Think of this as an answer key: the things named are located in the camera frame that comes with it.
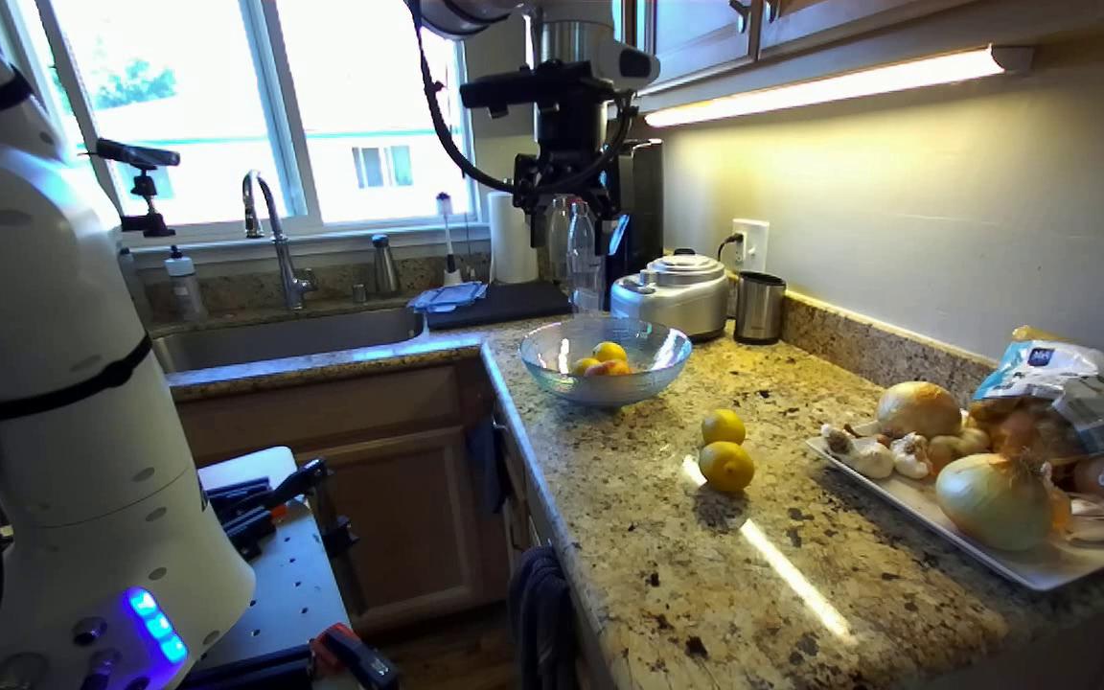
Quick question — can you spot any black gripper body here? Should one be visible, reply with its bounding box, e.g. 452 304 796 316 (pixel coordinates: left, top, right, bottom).
513 107 633 195

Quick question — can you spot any yellow lemon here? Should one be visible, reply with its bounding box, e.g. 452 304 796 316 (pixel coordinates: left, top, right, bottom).
697 406 751 448
697 437 760 500

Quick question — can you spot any clear glass bowl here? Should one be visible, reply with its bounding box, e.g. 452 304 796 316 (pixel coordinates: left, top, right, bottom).
518 310 697 413

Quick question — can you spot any white paper towel roll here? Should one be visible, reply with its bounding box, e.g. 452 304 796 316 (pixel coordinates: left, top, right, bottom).
486 186 545 289

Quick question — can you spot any clear glass bottle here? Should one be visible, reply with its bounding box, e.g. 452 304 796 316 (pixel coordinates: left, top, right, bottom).
549 193 604 268

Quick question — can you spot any clear glass tumbler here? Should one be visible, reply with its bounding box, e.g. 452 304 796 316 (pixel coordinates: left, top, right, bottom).
562 257 610 318

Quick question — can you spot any dish brush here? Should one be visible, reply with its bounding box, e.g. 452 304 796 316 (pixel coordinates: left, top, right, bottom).
433 186 466 289

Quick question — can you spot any dark ribbed drying mat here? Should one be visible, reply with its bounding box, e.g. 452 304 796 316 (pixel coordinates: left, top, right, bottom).
401 278 573 339

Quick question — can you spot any blue plastic container lid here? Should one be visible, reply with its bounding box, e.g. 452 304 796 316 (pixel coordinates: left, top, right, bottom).
407 278 491 322

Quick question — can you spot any chrome sink sprayer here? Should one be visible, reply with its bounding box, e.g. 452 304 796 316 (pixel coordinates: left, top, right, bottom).
369 229 407 300

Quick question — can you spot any steel cup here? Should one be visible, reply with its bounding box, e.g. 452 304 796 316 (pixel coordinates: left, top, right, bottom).
732 268 789 345

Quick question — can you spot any dark hanging towel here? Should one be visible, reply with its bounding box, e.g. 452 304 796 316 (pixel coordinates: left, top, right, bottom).
466 413 513 519

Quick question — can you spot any under cabinet light bar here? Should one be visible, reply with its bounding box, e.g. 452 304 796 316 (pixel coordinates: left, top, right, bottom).
640 41 1037 129

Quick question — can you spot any chrome kitchen faucet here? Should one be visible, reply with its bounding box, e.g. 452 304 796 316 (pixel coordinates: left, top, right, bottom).
238 167 314 316

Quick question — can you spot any steel sink basin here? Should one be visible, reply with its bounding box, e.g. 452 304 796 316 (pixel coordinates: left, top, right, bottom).
154 304 425 377

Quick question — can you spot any wooden drawer cabinet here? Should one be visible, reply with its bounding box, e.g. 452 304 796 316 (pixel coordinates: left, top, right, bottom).
484 369 586 690

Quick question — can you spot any wooden upper cabinet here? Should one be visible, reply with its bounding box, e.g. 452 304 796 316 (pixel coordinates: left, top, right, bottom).
633 0 1104 96

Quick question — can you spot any wooden sink cabinet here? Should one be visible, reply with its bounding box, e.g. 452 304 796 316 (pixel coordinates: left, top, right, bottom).
172 362 518 636

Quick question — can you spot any kitchen window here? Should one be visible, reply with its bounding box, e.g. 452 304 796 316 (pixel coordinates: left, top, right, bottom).
0 0 479 241

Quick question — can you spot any round yellow onion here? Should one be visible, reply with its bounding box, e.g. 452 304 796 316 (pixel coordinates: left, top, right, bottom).
872 378 964 446

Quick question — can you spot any soap dispenser bottle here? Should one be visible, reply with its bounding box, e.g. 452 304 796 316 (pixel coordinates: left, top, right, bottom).
162 241 207 324

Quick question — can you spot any black clamp tool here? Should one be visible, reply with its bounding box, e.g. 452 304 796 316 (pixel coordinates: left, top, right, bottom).
201 455 334 557

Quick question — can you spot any blue hanging towel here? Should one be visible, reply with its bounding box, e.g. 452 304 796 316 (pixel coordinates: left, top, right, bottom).
504 543 583 690

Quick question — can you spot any brown mushroom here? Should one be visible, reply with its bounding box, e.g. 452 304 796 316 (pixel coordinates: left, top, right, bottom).
926 432 991 471

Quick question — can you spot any white perforated robot table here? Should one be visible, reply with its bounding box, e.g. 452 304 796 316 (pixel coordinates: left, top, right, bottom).
187 441 369 682

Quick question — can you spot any white rectangular tray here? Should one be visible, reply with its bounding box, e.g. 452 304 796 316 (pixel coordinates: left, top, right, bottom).
807 424 1104 594

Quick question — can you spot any large pale onion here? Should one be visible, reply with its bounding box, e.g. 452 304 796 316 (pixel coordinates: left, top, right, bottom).
930 448 1056 557

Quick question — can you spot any red black clamp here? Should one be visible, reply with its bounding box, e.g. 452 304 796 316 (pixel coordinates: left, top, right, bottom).
307 622 407 690

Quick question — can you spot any blue white plastic bag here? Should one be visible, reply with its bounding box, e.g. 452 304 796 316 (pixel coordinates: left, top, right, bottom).
969 333 1104 460

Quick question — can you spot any garlic bulb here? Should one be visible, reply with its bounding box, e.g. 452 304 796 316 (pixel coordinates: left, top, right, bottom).
1063 489 1104 547

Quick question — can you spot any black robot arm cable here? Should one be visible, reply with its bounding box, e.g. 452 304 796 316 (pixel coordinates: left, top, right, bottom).
401 0 523 199

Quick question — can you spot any white wall outlet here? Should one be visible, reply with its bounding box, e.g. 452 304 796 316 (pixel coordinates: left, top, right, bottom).
728 213 775 277

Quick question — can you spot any black camera on tripod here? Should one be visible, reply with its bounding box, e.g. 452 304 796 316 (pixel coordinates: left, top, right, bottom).
90 133 182 241

